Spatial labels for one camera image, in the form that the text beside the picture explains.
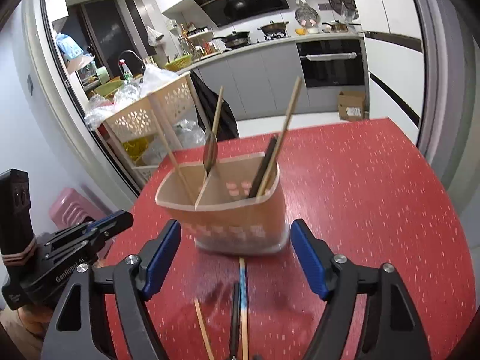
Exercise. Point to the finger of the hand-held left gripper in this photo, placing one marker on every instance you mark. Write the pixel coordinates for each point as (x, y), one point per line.
(112, 223)

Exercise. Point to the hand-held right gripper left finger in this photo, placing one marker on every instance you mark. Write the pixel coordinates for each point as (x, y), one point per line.
(163, 258)

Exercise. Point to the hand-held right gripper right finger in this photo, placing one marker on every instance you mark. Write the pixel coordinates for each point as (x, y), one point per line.
(307, 258)

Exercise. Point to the blue patterned wooden chopstick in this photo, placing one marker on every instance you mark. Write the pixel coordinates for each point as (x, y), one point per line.
(243, 307)

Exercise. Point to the beige plastic utensil holder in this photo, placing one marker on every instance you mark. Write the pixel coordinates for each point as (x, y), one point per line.
(232, 217)

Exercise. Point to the plain wooden chopstick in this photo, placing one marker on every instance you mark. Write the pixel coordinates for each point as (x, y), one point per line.
(204, 330)
(217, 112)
(168, 146)
(281, 131)

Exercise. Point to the pink plastic stool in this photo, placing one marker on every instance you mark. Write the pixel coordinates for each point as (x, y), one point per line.
(71, 206)

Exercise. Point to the beige perforated basket rack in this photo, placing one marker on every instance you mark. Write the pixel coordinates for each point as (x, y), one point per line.
(127, 120)

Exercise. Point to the clear plastic bag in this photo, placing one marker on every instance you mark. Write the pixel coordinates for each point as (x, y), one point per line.
(157, 80)

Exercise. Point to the dish soap bottle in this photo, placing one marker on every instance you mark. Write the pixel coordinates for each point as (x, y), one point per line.
(126, 71)

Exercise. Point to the black cloth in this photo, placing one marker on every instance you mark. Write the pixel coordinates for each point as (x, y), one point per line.
(225, 116)

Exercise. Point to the cardboard box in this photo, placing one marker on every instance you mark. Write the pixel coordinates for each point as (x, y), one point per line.
(351, 107)

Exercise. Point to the kitchen faucet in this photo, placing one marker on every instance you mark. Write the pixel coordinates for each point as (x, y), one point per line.
(131, 53)

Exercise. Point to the green woven basket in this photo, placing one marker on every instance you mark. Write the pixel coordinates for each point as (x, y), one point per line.
(178, 63)

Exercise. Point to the black built-in oven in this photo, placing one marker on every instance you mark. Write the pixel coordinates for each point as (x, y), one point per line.
(332, 71)

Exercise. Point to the white hanging plastic bag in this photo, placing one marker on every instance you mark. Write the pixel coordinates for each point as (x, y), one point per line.
(154, 37)

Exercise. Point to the black wok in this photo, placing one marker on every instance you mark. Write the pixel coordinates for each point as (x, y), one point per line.
(236, 39)

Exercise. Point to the yellow bowl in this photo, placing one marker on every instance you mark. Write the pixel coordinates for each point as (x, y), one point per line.
(299, 31)

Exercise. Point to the wok with glass lid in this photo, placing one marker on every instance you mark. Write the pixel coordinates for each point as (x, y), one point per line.
(273, 28)

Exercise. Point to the gold cooking pot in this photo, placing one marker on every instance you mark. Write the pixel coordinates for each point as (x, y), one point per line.
(339, 27)

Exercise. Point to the round hanging steamer rack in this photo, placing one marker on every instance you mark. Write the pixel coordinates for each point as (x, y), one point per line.
(306, 14)

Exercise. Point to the round black hanging trivet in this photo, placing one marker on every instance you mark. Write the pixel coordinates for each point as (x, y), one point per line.
(341, 0)

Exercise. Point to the white refrigerator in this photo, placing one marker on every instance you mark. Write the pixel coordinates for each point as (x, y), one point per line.
(393, 7)

